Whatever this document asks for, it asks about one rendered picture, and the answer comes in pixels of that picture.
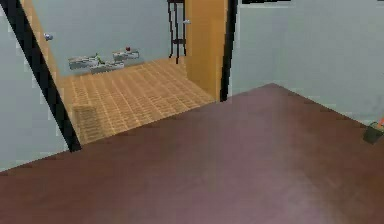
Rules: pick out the dark grey plant pot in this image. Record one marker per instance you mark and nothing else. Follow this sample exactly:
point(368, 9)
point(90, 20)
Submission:
point(372, 134)

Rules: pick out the grey low wall shelf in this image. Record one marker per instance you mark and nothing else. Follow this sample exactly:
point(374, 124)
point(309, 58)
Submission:
point(100, 61)

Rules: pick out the black framed wall picture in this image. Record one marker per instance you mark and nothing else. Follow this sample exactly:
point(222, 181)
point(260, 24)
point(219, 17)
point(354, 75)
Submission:
point(266, 1)

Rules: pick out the silver round door knob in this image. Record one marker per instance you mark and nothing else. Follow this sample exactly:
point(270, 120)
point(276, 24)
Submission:
point(48, 36)
point(186, 22)

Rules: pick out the orange wooden room door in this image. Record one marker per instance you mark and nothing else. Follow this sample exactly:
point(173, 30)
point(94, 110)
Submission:
point(204, 46)

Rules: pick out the black tall thin stand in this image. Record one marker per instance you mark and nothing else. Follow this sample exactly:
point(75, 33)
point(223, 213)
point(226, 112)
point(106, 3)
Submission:
point(176, 30)

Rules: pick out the small green plant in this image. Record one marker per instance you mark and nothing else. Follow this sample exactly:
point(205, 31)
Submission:
point(98, 58)

